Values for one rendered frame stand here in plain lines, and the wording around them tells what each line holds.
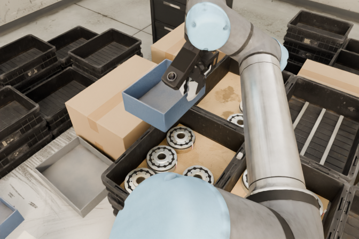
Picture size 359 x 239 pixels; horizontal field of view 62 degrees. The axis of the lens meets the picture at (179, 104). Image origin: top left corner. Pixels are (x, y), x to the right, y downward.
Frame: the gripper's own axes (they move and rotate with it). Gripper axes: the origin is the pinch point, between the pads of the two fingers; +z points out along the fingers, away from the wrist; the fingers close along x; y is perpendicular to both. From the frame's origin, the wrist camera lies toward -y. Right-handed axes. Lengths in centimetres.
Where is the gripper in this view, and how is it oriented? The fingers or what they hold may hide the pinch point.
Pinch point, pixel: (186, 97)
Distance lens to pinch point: 82.1
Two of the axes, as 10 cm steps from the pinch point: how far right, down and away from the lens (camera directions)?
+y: 6.2, -5.4, 5.7
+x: -7.8, -4.9, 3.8
